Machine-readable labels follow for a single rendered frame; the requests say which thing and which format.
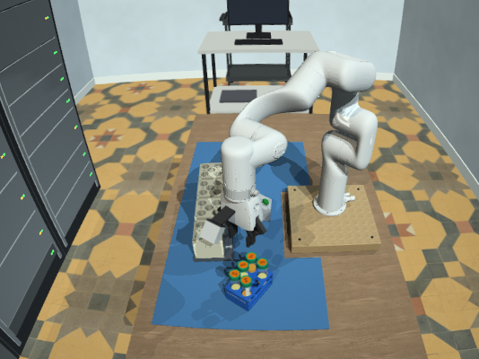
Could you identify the blue tube rack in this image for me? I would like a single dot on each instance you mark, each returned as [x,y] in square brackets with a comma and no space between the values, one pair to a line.
[241,300]

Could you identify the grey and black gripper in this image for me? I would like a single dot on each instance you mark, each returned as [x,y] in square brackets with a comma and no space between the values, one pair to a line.
[248,214]

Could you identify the blue bench mat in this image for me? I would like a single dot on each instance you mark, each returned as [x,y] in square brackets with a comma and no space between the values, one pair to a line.
[192,294]

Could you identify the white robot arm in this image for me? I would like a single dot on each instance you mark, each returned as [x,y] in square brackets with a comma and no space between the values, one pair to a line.
[252,144]

